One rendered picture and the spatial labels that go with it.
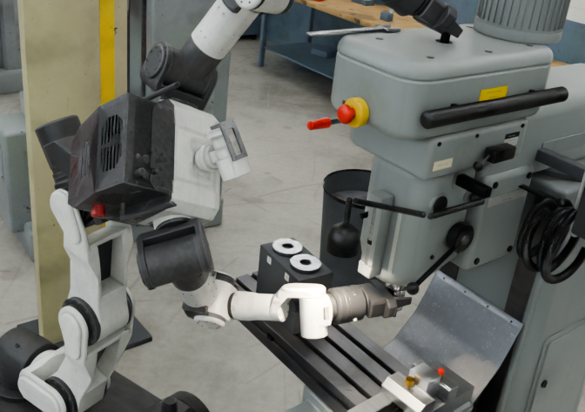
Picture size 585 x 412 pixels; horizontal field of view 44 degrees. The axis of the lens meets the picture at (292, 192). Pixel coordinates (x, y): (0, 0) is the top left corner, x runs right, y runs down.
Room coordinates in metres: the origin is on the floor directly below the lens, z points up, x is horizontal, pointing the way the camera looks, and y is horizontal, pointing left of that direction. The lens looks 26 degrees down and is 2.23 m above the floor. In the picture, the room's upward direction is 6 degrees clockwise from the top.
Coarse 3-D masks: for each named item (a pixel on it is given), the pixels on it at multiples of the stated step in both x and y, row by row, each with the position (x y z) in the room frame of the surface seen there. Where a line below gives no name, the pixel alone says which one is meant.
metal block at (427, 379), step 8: (416, 368) 1.44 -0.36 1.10; (424, 368) 1.44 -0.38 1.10; (432, 368) 1.44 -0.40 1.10; (416, 376) 1.41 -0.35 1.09; (424, 376) 1.41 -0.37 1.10; (432, 376) 1.41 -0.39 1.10; (440, 376) 1.42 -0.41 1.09; (416, 384) 1.41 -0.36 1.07; (424, 384) 1.39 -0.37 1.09; (432, 384) 1.40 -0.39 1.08; (432, 392) 1.41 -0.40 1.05
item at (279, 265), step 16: (288, 240) 1.90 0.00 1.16; (272, 256) 1.82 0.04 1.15; (288, 256) 1.82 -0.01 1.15; (304, 256) 1.81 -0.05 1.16; (272, 272) 1.81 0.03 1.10; (288, 272) 1.74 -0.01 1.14; (304, 272) 1.74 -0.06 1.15; (320, 272) 1.76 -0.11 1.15; (272, 288) 1.80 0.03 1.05; (288, 320) 1.72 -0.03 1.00
